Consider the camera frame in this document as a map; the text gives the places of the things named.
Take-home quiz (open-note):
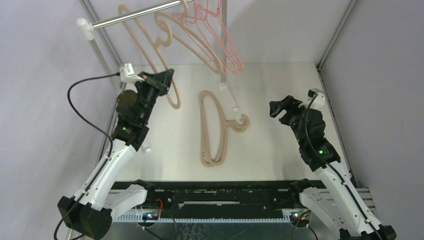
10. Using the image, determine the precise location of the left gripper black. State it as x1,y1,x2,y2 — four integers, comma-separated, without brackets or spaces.
134,69,174,124

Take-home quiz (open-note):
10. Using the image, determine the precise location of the beige hanger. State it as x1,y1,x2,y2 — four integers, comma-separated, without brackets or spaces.
117,3,182,110
153,0,223,75
199,90,250,168

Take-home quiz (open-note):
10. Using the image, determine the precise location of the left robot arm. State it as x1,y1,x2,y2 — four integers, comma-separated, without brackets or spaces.
57,68,175,240

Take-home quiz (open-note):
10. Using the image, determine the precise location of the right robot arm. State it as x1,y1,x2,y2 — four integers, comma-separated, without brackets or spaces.
269,93,397,240

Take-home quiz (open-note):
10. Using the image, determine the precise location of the metal clothes rack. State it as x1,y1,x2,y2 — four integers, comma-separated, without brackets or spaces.
76,0,244,111

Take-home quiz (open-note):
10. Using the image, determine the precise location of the right circuit board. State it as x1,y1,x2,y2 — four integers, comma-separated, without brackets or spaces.
290,213,310,228

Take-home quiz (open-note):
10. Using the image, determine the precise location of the circuit board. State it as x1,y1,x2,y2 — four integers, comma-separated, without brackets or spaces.
142,212,160,222
290,213,310,228

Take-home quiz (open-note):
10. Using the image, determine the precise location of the left circuit board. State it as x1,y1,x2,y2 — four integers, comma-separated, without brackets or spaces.
142,212,160,222

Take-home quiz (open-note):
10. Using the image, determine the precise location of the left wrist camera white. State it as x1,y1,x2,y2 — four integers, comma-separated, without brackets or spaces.
119,62,145,84

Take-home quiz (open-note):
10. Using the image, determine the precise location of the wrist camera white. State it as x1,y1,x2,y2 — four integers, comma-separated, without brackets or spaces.
119,62,145,84
299,88,326,110

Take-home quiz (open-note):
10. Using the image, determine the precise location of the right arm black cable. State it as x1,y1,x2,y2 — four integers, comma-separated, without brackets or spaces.
304,94,383,240

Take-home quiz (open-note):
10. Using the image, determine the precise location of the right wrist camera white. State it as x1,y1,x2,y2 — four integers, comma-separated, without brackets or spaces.
299,88,326,110

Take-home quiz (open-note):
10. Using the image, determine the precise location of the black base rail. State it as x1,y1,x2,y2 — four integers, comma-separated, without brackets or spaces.
109,180,359,220

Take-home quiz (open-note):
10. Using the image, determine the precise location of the aluminium frame structure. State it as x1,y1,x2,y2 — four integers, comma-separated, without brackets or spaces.
64,0,387,240

